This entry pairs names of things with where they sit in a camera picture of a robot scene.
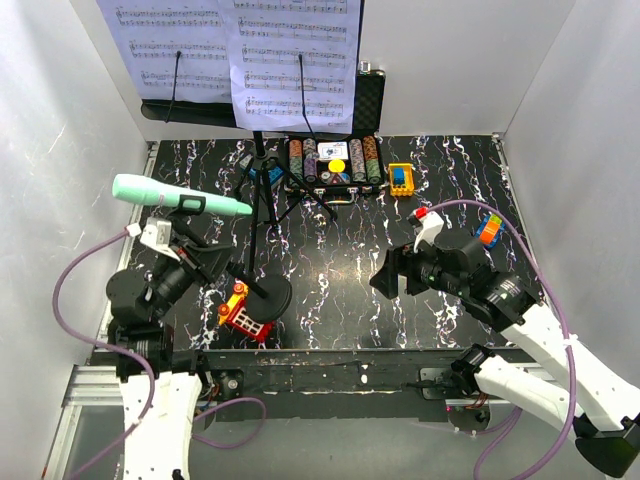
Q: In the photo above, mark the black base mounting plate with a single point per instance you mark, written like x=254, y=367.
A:
x=342, y=384

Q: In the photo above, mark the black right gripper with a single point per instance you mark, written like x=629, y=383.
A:
x=385, y=280

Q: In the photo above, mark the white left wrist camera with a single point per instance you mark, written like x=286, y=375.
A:
x=155, y=235

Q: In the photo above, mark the black music stand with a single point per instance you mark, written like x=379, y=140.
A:
x=262, y=160

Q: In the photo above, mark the black poker chip case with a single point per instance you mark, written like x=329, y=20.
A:
x=364, y=172

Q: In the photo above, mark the yellow toy brick tray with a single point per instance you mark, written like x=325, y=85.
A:
x=401, y=179

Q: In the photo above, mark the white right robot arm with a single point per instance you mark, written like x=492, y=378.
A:
x=590, y=400

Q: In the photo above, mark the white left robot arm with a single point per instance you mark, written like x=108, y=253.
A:
x=160, y=393

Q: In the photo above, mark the orange blue toy brick stack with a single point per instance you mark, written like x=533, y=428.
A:
x=490, y=230

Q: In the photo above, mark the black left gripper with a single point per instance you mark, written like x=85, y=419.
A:
x=203, y=265

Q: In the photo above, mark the right sheet music page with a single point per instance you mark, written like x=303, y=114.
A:
x=293, y=64

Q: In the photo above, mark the left sheet music page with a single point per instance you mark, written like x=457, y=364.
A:
x=173, y=50

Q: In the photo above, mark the red yellow toy brick house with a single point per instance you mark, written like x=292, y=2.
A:
x=233, y=313

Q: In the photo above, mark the sheet music page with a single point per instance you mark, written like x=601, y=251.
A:
x=293, y=64
x=173, y=50

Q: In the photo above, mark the yellow round dealer chip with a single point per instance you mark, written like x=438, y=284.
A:
x=336, y=166

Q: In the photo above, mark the black microphone desk stand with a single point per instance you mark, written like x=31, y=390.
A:
x=268, y=298

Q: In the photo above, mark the mint green toy microphone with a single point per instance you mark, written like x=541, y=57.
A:
x=144, y=191

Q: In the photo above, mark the white playing card deck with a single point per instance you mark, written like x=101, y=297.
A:
x=333, y=150

